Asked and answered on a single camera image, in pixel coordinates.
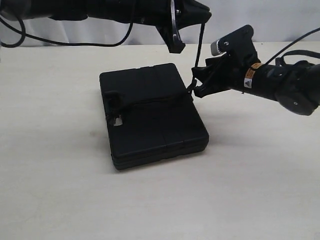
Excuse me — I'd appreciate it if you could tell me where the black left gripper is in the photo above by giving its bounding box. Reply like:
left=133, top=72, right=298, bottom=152
left=134, top=0, right=212, bottom=54

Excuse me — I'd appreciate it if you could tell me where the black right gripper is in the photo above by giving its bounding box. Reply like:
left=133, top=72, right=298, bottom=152
left=191, top=55, right=263, bottom=98

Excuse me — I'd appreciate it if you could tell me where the black plastic case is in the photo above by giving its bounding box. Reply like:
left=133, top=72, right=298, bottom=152
left=99, top=63, right=209, bottom=170

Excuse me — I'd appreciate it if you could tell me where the black rope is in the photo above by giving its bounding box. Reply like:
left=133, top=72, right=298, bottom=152
left=106, top=21, right=206, bottom=126

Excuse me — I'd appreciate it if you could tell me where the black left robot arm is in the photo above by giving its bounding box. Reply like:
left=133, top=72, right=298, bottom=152
left=0, top=0, right=212, bottom=54

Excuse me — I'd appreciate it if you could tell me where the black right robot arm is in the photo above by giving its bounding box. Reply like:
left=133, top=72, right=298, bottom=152
left=192, top=53, right=320, bottom=116

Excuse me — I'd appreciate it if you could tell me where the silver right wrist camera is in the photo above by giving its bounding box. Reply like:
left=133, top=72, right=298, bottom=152
left=210, top=24, right=257, bottom=62

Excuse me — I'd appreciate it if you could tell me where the thin black cable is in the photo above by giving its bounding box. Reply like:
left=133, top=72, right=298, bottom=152
left=0, top=9, right=135, bottom=48

